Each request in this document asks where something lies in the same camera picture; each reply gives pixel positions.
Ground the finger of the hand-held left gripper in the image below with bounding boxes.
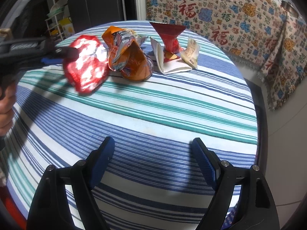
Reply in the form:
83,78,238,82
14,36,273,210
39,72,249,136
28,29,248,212
44,46,78,59
41,57,65,66

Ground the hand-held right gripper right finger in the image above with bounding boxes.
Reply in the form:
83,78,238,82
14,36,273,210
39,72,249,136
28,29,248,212
191,138,281,230

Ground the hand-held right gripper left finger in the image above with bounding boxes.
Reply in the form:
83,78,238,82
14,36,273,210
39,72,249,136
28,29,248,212
26,136,116,230

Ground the red white snack wrapper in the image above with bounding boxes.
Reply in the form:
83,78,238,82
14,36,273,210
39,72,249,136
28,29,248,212
63,35,108,94

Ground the person's left hand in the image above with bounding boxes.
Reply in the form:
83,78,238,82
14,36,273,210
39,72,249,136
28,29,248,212
0,85,17,137

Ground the yellow bag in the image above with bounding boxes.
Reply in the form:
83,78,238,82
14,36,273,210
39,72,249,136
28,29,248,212
59,18,75,39

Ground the grey refrigerator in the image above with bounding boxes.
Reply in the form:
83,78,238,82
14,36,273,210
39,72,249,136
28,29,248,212
65,0,127,34

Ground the striped tablecloth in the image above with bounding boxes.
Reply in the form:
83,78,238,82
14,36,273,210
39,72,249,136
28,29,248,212
0,20,261,230

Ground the orange snack bag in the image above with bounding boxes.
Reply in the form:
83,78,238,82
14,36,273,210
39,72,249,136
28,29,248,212
102,26,154,82

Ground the red plastic stool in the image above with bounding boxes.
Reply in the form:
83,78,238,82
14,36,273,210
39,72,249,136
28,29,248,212
3,195,27,221

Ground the red paper cone wrapper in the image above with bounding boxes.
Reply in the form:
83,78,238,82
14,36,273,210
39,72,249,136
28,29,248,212
149,21,186,60

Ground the pale beige snack wrapper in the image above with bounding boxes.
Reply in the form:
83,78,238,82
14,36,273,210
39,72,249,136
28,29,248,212
180,38,200,69

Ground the printed patterned cloth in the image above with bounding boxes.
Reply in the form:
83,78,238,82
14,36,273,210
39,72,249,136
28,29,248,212
145,0,288,65
259,12,307,111

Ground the steel pot with lid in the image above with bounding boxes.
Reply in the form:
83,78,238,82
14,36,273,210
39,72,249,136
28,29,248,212
278,0,303,20

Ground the white wire rack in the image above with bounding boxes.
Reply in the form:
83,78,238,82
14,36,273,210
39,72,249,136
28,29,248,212
45,2,72,41

